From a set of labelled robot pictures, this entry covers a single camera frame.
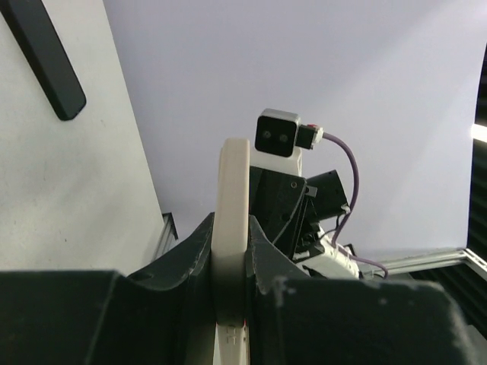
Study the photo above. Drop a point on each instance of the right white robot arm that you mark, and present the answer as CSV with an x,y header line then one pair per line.
x,y
290,208

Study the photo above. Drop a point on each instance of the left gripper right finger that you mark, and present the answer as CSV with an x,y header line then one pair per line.
x,y
293,318

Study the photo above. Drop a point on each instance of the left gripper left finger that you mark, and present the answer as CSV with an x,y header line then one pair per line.
x,y
161,314

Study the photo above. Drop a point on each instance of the black phone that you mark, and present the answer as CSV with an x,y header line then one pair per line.
x,y
38,40

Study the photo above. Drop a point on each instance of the beige phone case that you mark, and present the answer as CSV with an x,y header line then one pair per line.
x,y
228,248

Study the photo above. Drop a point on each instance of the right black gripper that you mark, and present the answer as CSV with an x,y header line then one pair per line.
x,y
289,207

